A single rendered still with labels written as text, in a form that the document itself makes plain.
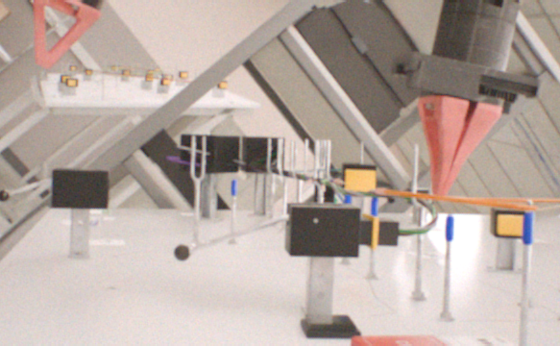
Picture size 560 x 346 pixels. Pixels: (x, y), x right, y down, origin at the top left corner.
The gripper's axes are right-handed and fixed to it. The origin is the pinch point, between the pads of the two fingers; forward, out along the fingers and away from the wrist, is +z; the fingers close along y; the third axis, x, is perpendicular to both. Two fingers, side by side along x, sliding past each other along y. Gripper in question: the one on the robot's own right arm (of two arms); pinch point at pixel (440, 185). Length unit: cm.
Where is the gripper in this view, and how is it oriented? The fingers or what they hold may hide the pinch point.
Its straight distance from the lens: 62.8
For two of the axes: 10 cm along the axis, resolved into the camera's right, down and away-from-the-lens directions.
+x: 1.0, 0.6, -9.9
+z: -2.0, 9.8, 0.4
